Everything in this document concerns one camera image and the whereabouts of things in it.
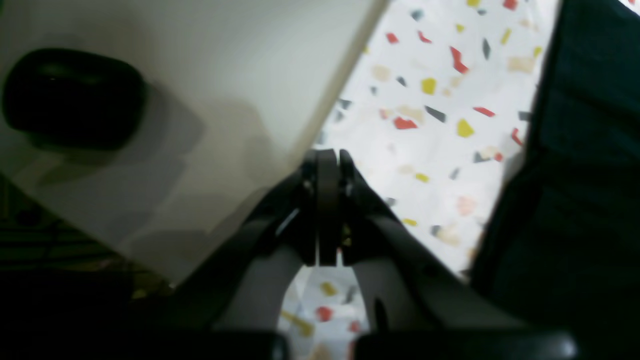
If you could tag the black round object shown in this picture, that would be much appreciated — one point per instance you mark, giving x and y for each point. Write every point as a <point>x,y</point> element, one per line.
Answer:
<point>71,98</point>

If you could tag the black t-shirt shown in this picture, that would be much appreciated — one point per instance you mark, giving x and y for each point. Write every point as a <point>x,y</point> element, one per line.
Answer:
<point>563,246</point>

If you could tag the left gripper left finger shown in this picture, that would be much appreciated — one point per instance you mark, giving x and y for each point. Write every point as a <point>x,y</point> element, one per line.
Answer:
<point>242,284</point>

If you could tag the terrazzo pattern tablecloth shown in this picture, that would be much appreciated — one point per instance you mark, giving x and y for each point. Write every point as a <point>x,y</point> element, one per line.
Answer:
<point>435,116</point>

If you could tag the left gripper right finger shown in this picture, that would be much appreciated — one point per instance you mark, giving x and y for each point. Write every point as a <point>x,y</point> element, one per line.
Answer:
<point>403,285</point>

